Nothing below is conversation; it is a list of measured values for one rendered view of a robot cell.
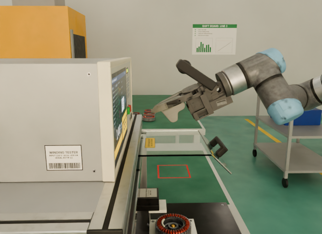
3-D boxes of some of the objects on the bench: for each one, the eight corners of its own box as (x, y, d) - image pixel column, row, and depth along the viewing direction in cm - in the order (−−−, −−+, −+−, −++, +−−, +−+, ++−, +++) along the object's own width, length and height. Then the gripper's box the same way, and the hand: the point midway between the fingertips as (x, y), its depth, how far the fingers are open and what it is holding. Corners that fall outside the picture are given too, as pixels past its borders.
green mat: (202, 151, 170) (202, 150, 170) (229, 204, 110) (229, 204, 110) (46, 152, 167) (46, 152, 167) (-13, 208, 108) (-13, 207, 107)
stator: (189, 222, 93) (189, 212, 92) (192, 245, 82) (192, 233, 81) (155, 222, 93) (155, 212, 92) (154, 244, 82) (154, 233, 81)
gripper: (237, 103, 71) (161, 138, 72) (227, 98, 80) (160, 128, 81) (224, 72, 69) (147, 108, 71) (216, 70, 78) (147, 102, 79)
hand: (154, 108), depth 75 cm, fingers closed
